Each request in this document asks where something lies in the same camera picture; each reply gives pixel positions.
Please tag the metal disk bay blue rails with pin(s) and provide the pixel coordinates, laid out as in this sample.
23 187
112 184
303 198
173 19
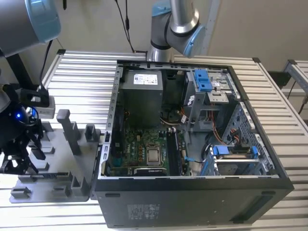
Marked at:
209 166

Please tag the grey power supply unit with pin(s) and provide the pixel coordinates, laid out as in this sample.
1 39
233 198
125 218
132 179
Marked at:
142 106

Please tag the silver CPU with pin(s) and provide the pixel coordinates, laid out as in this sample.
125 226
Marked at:
154 157

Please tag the blue disk carrier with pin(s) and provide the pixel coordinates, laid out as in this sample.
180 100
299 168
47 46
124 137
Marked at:
221 151

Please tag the black antenna stub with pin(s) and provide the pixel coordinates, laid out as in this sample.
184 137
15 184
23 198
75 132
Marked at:
64 4

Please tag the black box beside table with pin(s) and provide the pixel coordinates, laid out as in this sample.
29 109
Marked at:
279 78

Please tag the RAM stick with white label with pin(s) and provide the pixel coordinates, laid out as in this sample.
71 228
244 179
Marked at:
53 174

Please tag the black graphics card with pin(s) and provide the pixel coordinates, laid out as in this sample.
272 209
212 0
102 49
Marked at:
149 171

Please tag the grey metal drive cage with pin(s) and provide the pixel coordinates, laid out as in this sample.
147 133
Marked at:
199 103

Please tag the green motherboard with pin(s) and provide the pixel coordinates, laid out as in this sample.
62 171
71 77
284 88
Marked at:
134 146

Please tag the neighbouring slatted metal table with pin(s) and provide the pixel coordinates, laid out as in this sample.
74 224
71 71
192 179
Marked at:
298 69

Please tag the dark RAM stick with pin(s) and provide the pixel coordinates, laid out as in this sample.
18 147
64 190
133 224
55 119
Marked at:
177 154

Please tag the grey plastic parts rack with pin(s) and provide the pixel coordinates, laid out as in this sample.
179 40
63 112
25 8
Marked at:
67 168

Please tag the black slanted post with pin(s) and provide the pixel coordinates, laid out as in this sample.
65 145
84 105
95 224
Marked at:
20 69

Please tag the black open PC case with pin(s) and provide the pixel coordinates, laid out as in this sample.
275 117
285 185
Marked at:
192 204

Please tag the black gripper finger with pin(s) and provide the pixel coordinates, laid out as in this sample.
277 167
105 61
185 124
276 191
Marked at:
39 144
14 164

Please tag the blue plastic drive latch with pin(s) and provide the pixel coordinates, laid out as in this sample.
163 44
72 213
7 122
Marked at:
201 77

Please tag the black table corner cap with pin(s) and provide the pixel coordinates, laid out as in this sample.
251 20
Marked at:
257 60
61 51

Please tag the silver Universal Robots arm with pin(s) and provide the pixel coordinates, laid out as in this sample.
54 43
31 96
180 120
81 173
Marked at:
14 24

